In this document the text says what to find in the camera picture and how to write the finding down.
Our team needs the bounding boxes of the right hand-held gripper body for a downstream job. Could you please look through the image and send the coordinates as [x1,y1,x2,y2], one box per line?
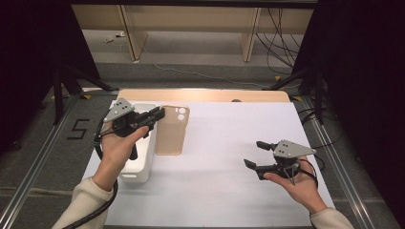
[271,138,318,186]

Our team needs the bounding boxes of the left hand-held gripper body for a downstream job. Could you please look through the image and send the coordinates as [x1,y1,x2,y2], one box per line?
[103,97,151,161]

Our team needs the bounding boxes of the beige phone case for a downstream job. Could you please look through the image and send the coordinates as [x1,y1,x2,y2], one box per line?
[155,104,191,156]

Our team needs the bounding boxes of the white plastic storage box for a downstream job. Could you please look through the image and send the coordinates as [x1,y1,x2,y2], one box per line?
[118,102,159,184]

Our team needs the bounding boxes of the person's right hand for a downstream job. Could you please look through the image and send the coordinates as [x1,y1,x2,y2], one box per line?
[263,156,329,215]

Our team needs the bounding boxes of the person's left hand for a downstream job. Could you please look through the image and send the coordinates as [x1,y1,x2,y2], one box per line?
[92,122,150,192]

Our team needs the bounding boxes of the black metal stand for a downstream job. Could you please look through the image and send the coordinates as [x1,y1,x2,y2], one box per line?
[262,65,326,126]
[52,63,120,126]

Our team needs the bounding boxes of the light wooden desk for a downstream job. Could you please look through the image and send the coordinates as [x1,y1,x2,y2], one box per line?
[72,4,314,63]

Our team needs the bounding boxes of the dark curtain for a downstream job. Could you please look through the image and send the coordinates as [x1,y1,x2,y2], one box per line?
[290,0,405,220]
[0,0,101,154]

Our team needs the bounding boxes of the black metal crossbar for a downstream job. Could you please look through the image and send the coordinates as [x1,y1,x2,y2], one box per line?
[70,0,319,10]

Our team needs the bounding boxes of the black floor cables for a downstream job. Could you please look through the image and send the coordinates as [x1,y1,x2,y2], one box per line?
[299,106,345,171]

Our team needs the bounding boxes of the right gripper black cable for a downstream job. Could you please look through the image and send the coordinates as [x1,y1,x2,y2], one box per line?
[297,157,326,189]

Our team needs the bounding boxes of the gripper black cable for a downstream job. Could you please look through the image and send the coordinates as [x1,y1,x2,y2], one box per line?
[297,157,326,189]
[61,117,119,229]

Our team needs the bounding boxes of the aluminium floor rail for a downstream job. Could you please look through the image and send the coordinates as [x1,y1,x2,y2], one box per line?
[0,94,80,229]
[300,94,378,229]

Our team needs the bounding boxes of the white floor cable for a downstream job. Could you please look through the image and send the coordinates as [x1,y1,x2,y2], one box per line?
[152,61,266,90]

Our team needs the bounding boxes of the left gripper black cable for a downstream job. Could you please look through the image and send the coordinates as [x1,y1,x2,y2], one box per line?
[61,117,119,229]

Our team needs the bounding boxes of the hanging black cable bundle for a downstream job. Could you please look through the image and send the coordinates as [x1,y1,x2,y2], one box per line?
[255,8,304,75]

